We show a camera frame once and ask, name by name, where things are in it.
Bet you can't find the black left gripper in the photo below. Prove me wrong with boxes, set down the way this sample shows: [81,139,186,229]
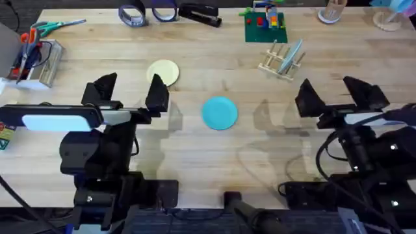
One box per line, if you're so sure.
[60,72,170,177]

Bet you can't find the purple tape roll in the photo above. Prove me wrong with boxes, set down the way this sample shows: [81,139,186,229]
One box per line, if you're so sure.
[118,0,148,28]
[151,0,179,23]

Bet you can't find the wrist upright black plate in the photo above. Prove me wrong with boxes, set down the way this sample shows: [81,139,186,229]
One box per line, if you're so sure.
[343,103,416,127]
[0,103,105,133]

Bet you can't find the left wrist upright black plate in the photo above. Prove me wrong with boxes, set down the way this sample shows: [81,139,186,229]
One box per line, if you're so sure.
[0,103,105,133]

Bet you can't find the black mount pole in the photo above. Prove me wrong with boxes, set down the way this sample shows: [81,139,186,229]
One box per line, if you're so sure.
[223,190,289,234]

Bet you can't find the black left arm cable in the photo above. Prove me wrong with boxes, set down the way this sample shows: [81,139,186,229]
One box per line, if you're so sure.
[0,175,62,234]

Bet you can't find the right wrist upright black plate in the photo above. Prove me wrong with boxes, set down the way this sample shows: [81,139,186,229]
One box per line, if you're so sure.
[343,103,416,127]

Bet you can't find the light blue plate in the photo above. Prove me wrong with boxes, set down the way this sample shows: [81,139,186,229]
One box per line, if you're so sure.
[278,38,304,75]

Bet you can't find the wooden peg dish rack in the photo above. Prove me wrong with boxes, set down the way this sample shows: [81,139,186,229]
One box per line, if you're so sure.
[257,39,307,82]

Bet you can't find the teal plate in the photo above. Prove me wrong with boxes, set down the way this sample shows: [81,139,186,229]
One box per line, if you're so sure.
[201,96,239,131]

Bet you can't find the pale yellow plate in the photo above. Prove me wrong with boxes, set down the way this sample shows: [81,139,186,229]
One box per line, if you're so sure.
[146,58,180,88]

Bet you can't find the black stapler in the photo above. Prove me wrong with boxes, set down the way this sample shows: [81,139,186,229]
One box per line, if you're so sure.
[177,2,223,29]

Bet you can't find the grey flat box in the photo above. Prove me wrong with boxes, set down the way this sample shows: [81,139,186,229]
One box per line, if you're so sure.
[0,21,22,79]

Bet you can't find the colourful small box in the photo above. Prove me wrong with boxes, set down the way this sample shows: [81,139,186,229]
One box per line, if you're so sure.
[0,122,17,151]

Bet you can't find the clear box with tools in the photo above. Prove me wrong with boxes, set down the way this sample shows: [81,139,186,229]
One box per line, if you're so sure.
[0,27,64,91]

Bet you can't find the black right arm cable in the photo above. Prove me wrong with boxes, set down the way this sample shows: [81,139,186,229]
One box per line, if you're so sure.
[316,129,349,181]

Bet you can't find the green board with toy blocks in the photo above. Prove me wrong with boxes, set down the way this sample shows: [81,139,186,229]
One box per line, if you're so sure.
[239,0,289,44]

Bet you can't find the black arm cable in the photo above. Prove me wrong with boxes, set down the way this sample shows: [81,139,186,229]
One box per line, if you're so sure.
[316,129,349,181]
[0,175,62,234]

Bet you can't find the green handled scissors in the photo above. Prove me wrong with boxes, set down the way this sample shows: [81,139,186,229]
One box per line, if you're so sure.
[31,18,87,38]

